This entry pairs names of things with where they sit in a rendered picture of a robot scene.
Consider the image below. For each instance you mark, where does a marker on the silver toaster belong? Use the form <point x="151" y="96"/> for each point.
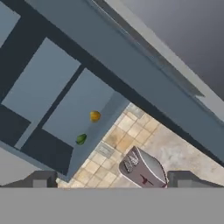
<point x="145" y="169"/>

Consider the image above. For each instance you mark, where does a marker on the blue-grey cabinet body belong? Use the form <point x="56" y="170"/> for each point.
<point x="96" y="137"/>

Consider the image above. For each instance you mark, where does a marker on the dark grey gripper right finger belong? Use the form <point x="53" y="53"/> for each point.
<point x="180" y="179"/>

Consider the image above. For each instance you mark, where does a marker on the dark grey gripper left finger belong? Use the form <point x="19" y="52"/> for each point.
<point x="43" y="179"/>

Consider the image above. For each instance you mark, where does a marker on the grey wall socket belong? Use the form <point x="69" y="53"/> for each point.
<point x="104" y="150"/>

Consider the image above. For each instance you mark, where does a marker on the open blue-grey cabinet door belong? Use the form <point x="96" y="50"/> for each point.
<point x="137" y="67"/>

